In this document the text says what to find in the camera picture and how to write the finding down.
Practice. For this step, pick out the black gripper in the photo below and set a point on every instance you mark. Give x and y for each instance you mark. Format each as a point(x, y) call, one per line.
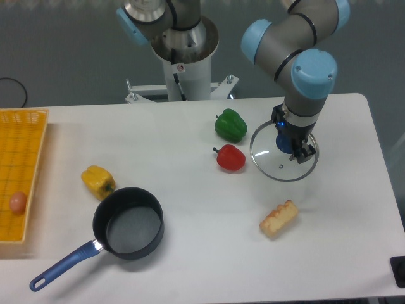
point(292, 133)

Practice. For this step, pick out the glass lid blue knob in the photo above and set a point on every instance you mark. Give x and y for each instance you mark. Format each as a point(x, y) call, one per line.
point(274, 163)

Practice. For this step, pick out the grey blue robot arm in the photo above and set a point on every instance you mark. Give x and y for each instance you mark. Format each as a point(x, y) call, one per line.
point(285, 51)

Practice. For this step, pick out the toasted bread piece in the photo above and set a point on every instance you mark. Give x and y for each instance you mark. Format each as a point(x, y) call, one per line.
point(279, 219)

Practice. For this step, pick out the red bell pepper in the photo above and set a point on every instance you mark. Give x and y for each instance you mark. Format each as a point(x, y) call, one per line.
point(230, 158)

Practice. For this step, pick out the green bell pepper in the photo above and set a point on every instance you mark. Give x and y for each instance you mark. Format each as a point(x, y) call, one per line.
point(230, 126)

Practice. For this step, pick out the black device at table edge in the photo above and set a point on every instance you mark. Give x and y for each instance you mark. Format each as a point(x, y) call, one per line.
point(397, 264)

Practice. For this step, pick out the yellow bell pepper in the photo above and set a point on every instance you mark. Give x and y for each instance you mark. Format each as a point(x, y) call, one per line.
point(98, 181)

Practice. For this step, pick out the yellow plastic basket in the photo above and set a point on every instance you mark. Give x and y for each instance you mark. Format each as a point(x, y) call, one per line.
point(22, 135)

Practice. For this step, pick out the brown egg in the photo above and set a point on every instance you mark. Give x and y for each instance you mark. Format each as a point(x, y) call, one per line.
point(18, 202)

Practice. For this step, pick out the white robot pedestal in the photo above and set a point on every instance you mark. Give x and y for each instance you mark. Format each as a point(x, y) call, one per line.
point(186, 60)

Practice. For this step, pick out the black saucepan blue handle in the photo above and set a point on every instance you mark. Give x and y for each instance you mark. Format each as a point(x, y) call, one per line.
point(129, 224)

